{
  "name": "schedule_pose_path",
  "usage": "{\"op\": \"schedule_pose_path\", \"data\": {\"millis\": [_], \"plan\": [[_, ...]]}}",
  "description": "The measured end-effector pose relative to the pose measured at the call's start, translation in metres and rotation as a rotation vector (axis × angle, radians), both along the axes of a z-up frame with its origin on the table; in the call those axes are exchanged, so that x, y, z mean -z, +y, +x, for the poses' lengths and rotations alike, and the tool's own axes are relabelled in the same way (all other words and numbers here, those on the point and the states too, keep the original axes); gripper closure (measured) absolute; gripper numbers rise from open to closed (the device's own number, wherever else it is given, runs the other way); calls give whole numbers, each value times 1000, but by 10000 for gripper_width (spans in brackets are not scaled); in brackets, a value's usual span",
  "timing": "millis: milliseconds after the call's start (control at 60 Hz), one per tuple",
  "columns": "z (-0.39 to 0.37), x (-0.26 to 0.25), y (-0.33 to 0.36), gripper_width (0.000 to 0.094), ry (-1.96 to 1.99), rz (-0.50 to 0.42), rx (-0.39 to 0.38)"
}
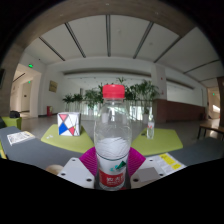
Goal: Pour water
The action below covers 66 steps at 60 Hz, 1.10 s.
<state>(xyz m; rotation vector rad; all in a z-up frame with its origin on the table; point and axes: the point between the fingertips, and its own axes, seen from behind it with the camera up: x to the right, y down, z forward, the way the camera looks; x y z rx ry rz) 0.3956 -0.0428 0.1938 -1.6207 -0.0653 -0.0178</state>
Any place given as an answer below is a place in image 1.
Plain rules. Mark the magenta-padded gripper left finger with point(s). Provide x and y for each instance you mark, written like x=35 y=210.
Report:
x=76 y=172

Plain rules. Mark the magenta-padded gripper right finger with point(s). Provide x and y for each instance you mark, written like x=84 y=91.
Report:
x=146 y=173

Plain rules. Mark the clear red-capped water bottle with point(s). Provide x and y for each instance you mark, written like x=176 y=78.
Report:
x=112 y=146

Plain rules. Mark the small clear water bottle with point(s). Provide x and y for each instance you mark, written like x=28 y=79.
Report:
x=150 y=128

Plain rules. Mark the white cube with coloured triangles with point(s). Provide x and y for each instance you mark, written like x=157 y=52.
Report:
x=69 y=124

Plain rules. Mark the white open book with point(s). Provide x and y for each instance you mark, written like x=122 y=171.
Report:
x=20 y=137

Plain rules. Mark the red bin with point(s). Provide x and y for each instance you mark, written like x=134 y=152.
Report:
x=49 y=111

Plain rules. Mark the group of potted green plants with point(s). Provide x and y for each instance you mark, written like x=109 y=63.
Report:
x=140 y=93

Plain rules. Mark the wooden bench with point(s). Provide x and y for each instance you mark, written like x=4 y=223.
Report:
x=211 y=126

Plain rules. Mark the black bag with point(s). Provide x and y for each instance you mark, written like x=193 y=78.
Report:
x=14 y=114

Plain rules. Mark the green exit sign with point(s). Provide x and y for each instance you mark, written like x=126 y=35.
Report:
x=30 y=65

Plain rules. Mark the tan wall plaque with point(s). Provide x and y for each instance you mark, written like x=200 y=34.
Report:
x=53 y=86

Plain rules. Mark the black wall screen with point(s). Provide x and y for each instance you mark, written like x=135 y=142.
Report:
x=1 y=78

